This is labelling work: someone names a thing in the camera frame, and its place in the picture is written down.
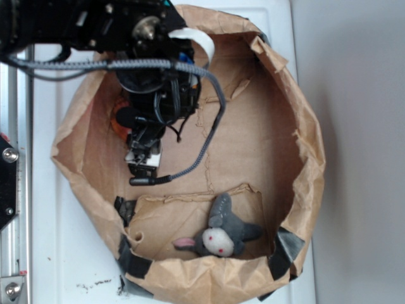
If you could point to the silver corner bracket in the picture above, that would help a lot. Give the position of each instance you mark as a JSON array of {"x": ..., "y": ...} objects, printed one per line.
[{"x": 13, "y": 290}]

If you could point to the grey plush bunny toy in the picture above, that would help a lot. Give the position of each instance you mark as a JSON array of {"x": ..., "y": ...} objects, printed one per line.
[{"x": 226, "y": 234}]

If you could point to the white plastic tray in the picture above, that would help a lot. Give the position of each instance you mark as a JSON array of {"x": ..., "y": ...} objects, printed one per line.
[{"x": 70, "y": 262}]

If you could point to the brown paper bag bin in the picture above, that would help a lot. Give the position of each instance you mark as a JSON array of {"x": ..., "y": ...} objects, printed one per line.
[{"x": 267, "y": 154}]

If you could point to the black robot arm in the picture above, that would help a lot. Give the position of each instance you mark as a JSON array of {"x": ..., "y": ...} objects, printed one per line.
[{"x": 137, "y": 40}]

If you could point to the orange spiral sea shell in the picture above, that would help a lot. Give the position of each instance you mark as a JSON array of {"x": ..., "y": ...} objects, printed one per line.
[{"x": 121, "y": 131}]

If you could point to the black mounting bracket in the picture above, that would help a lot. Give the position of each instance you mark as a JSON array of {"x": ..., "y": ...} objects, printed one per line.
[{"x": 8, "y": 175}]

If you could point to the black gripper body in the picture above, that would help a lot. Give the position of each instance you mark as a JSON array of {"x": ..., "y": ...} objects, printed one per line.
[{"x": 158, "y": 99}]

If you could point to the aluminium frame rail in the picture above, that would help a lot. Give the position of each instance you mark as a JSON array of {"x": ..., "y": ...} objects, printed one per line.
[{"x": 16, "y": 123}]

